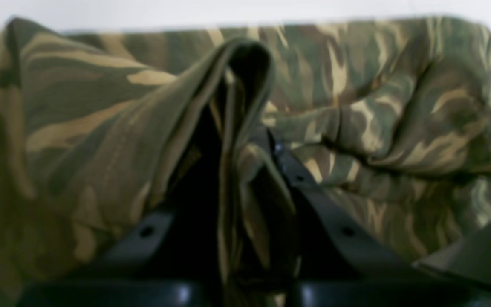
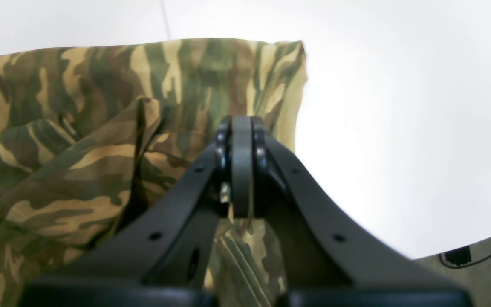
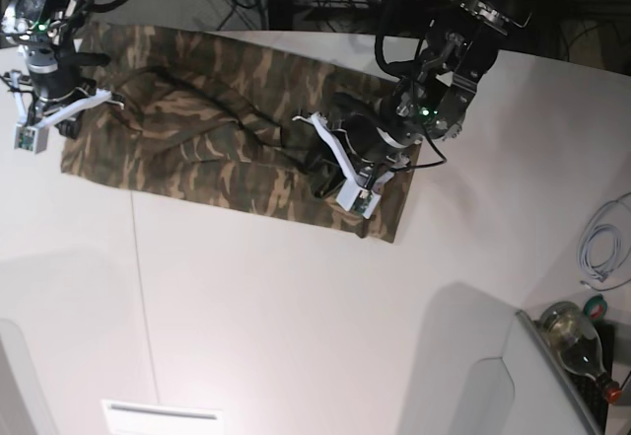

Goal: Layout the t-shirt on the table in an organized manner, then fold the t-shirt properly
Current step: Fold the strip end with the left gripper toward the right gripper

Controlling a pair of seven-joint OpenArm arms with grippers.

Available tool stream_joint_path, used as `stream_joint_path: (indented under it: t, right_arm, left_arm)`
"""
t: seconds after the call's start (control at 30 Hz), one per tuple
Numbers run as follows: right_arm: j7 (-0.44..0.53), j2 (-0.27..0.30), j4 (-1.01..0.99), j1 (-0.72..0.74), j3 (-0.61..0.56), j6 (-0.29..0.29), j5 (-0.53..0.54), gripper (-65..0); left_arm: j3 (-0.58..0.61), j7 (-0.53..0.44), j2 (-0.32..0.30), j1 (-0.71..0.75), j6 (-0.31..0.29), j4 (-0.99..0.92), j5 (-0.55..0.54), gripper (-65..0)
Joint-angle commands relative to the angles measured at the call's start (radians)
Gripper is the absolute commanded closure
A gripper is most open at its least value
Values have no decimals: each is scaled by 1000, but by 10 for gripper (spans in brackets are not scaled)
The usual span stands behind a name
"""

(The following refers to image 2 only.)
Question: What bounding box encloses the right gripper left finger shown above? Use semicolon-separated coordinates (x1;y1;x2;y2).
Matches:
20;116;241;307

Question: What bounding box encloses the camouflage t-shirt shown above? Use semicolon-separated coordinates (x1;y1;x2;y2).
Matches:
0;38;307;307

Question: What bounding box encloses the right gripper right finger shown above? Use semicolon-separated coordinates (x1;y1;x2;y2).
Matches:
241;116;470;307

